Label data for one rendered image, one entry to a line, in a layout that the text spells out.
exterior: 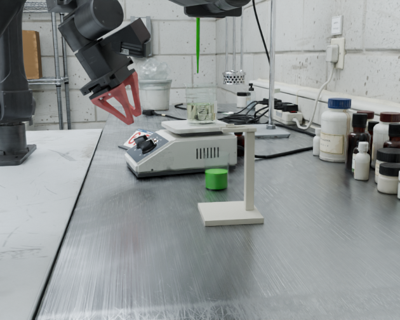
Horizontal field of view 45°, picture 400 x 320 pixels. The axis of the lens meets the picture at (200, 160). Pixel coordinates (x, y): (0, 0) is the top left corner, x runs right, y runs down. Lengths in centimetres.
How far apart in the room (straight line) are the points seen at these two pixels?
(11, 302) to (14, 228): 21
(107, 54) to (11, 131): 37
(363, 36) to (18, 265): 104
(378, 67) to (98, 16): 72
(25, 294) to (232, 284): 20
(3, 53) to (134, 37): 37
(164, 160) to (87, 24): 28
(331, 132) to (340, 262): 52
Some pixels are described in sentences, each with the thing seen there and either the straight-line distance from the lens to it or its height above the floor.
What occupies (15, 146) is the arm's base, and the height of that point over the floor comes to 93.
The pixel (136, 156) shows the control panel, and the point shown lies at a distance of 93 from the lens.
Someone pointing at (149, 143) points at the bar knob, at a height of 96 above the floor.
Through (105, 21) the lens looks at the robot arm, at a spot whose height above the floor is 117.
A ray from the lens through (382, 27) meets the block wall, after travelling 125.
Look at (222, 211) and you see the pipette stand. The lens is 68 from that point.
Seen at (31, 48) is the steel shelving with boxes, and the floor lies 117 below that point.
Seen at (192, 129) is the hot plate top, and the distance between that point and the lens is 91.
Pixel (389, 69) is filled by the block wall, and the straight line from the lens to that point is 121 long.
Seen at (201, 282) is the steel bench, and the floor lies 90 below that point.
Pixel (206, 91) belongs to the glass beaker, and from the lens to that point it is 93.
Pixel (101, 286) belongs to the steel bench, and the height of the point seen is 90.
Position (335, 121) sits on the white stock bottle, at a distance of 103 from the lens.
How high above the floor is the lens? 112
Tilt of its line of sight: 12 degrees down
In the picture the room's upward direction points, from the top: 1 degrees counter-clockwise
